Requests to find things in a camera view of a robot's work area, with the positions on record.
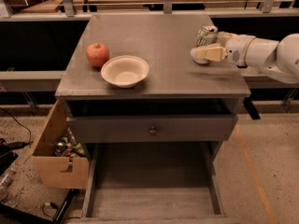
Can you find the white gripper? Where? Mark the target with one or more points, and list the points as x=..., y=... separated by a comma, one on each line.
x=237, y=49

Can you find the green white 7up can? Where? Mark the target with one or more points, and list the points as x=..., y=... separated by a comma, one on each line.
x=206, y=35

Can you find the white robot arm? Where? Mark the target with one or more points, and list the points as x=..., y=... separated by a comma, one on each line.
x=278, y=60

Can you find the grey closed upper drawer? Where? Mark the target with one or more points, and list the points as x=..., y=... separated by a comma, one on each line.
x=137, y=128

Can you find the grey wooden drawer cabinet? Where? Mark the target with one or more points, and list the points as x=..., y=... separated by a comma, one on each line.
x=175, y=86

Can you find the round metal drawer knob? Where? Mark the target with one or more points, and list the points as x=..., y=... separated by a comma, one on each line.
x=152, y=131

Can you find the grey open middle drawer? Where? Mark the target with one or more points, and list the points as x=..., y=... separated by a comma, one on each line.
x=152, y=183

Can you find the white paper bowl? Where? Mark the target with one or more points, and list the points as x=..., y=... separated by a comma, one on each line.
x=125, y=71

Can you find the red apple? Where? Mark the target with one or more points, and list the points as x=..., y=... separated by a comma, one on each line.
x=97, y=54

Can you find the cardboard box with cans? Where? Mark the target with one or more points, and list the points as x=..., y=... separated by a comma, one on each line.
x=57, y=172

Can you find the clear plastic bottle on floor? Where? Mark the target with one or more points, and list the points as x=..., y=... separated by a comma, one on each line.
x=7, y=178

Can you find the black tray on floor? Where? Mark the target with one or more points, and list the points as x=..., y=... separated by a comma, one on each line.
x=46, y=213

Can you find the metal shelf rail frame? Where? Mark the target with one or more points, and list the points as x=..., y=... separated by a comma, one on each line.
x=71, y=9

